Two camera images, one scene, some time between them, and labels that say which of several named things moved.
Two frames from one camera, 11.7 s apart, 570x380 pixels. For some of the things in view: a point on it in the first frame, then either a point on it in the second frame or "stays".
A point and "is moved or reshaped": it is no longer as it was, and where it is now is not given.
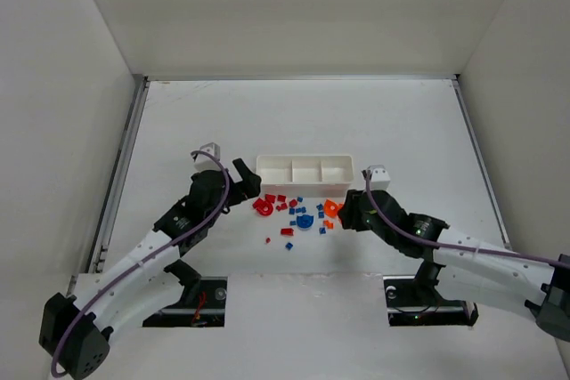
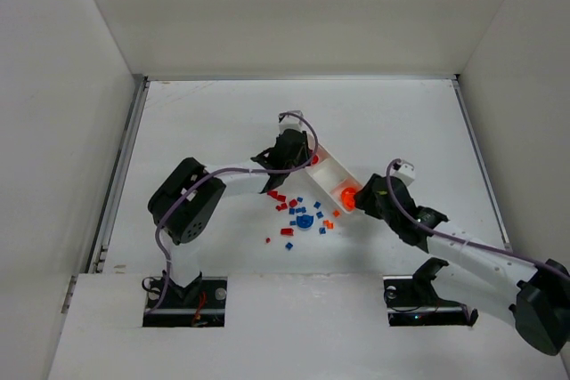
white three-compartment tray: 305,175 is moved or reshaped
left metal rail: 105,234 stays
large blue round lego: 305,222 stays
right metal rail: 483,161 stays
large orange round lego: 331,207 is moved or reshaped
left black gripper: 238,189 → 295,149
